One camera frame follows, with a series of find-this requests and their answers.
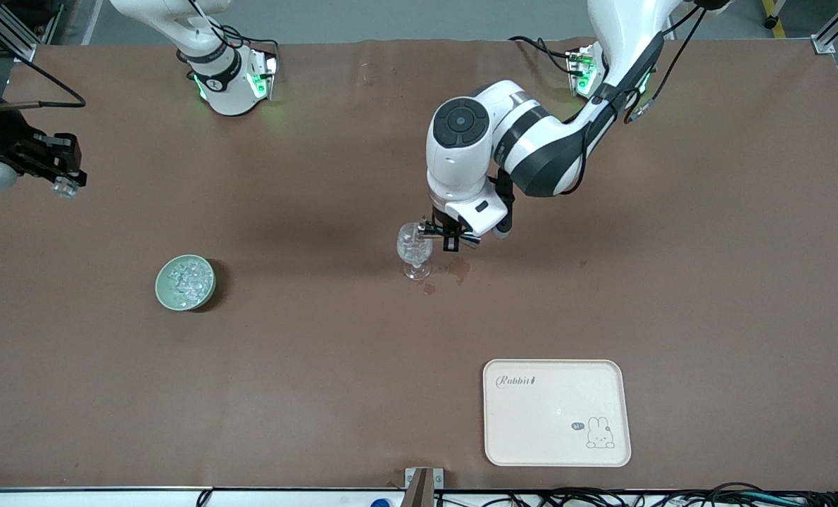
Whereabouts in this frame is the brown table cover sheet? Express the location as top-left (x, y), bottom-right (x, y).
top-left (0, 39), bottom-right (838, 492)

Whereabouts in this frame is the bundle of black floor cables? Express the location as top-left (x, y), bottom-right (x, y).
top-left (437, 482), bottom-right (838, 507)

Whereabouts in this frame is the black base cable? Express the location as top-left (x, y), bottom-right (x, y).
top-left (188, 0), bottom-right (280, 71)
top-left (508, 35), bottom-right (576, 75)

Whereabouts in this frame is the pale green round bowl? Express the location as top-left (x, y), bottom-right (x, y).
top-left (154, 254), bottom-right (217, 311)

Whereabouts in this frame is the aluminium frame with black gear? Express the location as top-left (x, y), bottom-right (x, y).
top-left (0, 0), bottom-right (65, 63)

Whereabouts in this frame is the green lit base bracket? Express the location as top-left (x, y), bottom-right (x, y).
top-left (566, 46), bottom-right (603, 96)
top-left (246, 53), bottom-right (280, 101)

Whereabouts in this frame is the green lit right base bracket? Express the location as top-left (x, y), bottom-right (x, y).
top-left (246, 53), bottom-right (280, 101)

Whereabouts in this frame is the beige rabbit print tray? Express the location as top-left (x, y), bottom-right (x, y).
top-left (482, 359), bottom-right (632, 468)

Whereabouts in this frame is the pile of clear ice cubes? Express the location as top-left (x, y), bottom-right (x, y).
top-left (165, 259), bottom-right (210, 305)

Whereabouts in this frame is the clear stemmed wine glass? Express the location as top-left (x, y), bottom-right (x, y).
top-left (396, 223), bottom-right (434, 281)

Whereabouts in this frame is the black left base cable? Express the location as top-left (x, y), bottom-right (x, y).
top-left (508, 35), bottom-right (576, 75)

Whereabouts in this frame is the grey metal edge clamp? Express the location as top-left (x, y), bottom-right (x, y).
top-left (404, 468), bottom-right (444, 507)

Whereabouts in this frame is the green lit left base bracket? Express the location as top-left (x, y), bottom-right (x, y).
top-left (566, 46), bottom-right (603, 96)

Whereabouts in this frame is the black right base cable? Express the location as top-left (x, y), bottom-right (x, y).
top-left (188, 0), bottom-right (280, 71)

